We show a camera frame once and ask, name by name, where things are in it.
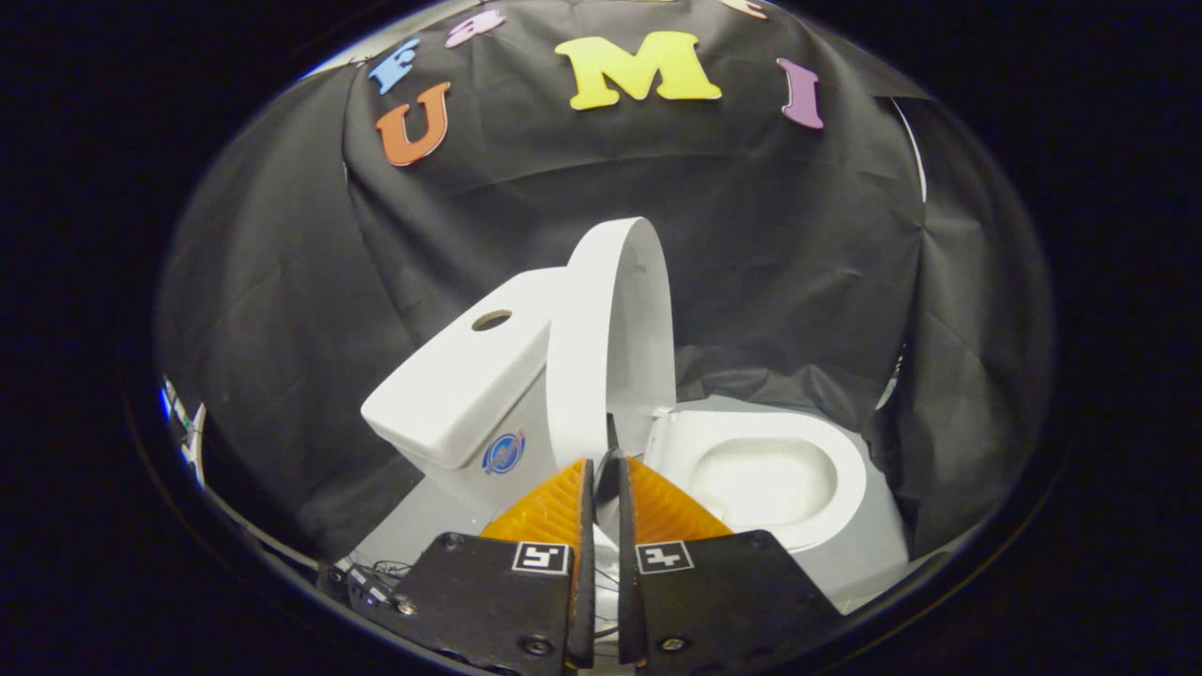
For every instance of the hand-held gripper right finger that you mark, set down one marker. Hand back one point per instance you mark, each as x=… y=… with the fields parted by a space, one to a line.
x=627 y=563

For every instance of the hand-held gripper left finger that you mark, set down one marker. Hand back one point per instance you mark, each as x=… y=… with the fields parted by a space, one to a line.
x=582 y=563

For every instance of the white toilet lid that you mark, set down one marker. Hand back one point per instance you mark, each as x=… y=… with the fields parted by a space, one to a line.
x=610 y=338

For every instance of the white ceramic toilet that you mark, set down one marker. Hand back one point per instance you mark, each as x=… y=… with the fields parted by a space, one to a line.
x=451 y=394

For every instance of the black backdrop cloth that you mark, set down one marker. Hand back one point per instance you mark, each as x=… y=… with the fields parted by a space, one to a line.
x=751 y=263

